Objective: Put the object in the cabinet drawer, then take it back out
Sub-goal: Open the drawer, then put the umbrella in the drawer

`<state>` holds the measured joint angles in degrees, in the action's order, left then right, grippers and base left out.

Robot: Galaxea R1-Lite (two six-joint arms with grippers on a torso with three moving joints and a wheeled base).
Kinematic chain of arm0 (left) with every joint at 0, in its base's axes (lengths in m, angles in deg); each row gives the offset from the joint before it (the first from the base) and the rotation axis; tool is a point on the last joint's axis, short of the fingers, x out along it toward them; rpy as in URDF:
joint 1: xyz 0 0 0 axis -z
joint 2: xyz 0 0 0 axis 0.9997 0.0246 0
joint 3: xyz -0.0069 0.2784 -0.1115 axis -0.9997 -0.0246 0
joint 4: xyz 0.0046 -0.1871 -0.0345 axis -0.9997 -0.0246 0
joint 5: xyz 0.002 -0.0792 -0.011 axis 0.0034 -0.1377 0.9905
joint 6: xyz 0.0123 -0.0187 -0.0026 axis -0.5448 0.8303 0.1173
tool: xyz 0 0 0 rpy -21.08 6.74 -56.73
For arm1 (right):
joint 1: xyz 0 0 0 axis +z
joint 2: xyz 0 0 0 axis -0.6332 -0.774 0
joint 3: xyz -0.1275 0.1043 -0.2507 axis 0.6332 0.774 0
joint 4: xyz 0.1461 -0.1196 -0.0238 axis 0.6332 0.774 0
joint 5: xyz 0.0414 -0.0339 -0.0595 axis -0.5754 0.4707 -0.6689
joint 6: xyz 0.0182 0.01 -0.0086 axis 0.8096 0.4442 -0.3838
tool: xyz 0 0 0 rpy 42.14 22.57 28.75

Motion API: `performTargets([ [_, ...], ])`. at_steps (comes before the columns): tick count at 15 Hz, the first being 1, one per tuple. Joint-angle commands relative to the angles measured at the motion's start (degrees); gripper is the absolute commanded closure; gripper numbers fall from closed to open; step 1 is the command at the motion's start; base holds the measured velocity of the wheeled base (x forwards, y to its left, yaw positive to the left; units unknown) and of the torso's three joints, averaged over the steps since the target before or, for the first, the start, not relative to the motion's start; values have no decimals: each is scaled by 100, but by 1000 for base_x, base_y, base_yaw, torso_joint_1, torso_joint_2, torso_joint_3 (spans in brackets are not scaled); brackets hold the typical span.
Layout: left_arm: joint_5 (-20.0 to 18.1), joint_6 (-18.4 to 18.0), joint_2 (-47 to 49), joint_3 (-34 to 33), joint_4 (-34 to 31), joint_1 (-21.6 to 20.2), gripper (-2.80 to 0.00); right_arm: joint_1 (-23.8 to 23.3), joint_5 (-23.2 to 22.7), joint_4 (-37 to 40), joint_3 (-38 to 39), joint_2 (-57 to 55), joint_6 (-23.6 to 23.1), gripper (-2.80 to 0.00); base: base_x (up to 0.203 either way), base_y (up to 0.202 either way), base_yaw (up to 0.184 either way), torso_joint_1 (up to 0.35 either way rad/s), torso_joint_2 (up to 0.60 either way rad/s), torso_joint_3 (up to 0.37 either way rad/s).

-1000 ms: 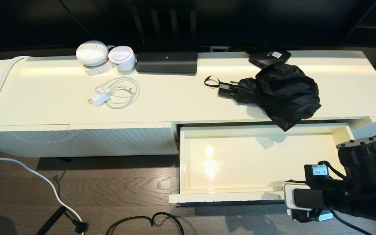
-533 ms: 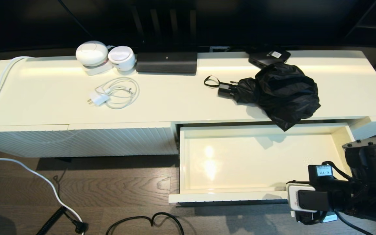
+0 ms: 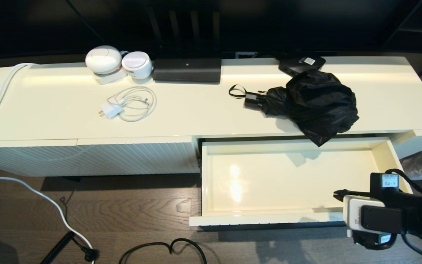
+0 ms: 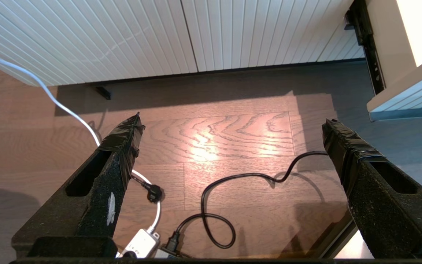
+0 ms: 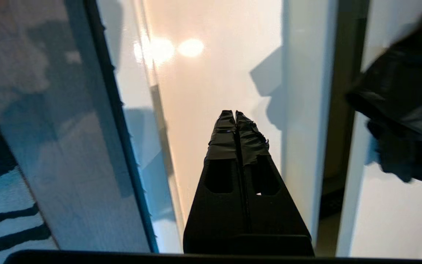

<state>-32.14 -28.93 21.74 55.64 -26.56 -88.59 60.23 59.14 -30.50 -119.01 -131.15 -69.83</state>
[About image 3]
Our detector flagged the white ribbed TV cabinet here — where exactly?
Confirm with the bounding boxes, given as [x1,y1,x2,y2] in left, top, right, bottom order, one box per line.
[0,56,422,177]

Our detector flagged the white plug adapter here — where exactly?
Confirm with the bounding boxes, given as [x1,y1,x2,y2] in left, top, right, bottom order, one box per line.
[99,102,124,119]

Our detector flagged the black coiled cable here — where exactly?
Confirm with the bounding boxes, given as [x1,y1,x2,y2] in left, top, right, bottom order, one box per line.
[40,230,76,264]

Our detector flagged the small white round device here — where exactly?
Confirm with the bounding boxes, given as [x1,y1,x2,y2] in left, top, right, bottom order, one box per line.
[122,51,154,80]

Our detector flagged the black router with antennas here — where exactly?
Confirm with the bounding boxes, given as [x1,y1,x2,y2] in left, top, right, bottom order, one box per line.
[147,7,222,83]

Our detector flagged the thick white power cable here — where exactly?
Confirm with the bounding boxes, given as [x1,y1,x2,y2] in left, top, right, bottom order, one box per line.
[0,62,98,264]

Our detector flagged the black set-top box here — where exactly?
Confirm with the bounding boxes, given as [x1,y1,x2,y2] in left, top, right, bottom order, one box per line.
[278,55,326,77]

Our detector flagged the white ribbed drawer with handle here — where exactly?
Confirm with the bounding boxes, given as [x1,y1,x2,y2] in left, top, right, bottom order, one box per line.
[189,136,415,227]

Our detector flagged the black power cable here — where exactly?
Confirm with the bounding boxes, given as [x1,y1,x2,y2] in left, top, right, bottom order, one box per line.
[119,238,208,264]

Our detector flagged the black folding umbrella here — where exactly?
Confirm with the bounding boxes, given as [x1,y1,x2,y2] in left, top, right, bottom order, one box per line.
[228,70,360,147]

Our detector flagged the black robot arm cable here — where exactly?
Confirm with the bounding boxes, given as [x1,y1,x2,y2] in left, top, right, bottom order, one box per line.
[385,168,422,264]

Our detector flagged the thin white charging cable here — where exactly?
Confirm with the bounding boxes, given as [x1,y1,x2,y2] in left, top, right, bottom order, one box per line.
[108,87,158,122]

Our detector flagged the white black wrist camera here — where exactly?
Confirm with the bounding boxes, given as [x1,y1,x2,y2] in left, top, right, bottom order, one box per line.
[343,195,406,239]

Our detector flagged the large white dome device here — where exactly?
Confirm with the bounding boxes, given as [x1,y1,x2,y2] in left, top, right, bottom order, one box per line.
[85,45,128,85]

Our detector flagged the black power plug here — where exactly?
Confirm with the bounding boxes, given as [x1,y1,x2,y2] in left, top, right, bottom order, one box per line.
[73,235,100,261]

